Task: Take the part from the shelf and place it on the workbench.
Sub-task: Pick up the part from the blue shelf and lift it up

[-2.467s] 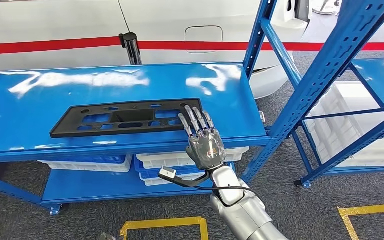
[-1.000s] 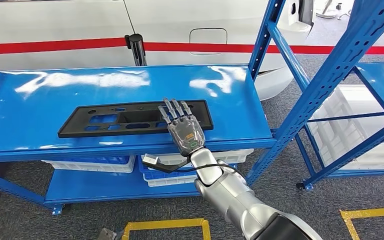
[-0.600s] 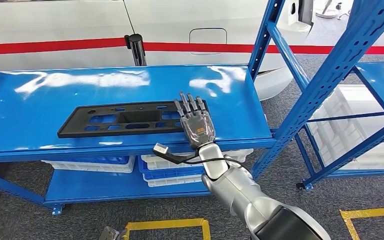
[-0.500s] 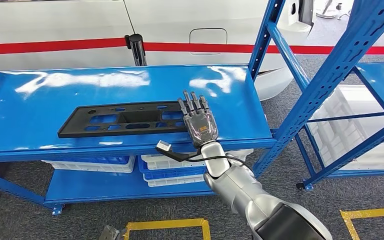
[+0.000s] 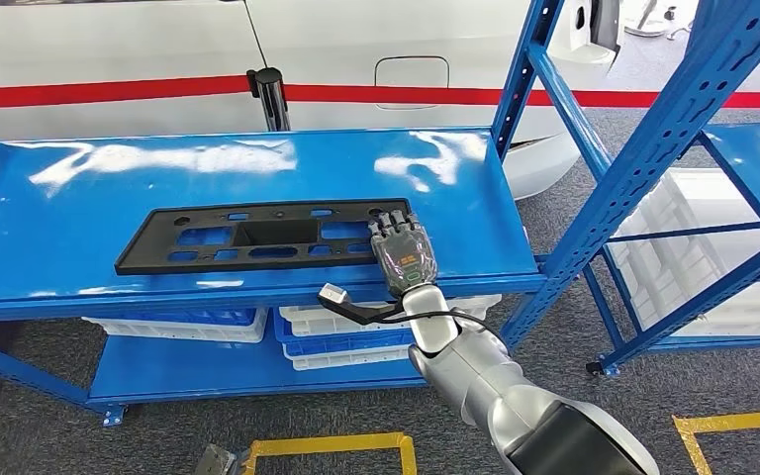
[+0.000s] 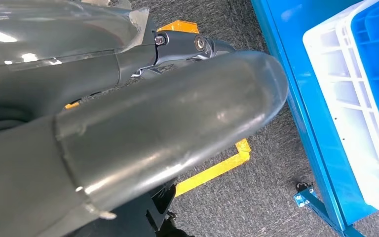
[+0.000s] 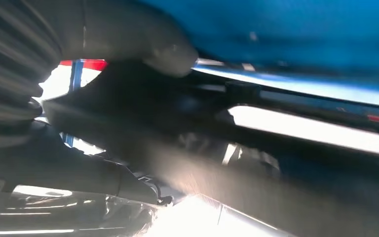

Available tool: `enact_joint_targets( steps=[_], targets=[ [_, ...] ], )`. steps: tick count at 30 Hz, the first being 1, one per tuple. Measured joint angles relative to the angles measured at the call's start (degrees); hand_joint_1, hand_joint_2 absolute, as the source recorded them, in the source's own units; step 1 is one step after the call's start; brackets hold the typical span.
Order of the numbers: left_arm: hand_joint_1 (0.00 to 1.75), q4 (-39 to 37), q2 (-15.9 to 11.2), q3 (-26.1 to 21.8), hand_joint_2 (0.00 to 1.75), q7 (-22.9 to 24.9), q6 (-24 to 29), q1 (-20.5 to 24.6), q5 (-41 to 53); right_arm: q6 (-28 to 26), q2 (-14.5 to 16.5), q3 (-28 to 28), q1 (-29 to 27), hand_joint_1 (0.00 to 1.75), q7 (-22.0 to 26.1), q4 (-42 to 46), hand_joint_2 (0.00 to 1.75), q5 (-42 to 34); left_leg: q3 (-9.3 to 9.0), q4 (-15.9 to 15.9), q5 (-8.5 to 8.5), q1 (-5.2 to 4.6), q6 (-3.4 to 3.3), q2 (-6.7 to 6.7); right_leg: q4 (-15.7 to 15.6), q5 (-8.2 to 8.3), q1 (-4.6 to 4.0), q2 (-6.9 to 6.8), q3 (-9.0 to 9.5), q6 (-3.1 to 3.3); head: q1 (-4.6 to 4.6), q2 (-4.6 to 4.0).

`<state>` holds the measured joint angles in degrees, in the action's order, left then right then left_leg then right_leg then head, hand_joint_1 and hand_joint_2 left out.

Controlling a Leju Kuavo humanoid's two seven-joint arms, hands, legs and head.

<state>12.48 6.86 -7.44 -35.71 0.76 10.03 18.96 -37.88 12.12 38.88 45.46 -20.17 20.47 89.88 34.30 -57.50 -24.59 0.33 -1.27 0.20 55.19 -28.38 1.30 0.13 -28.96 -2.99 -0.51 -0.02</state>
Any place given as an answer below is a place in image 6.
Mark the white plastic storage bin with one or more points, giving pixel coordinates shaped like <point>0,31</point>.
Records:
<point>340,98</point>

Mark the blue metal shelf rack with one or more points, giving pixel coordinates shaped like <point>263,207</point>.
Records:
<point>307,114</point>

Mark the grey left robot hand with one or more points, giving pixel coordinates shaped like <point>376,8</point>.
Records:
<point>176,114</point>

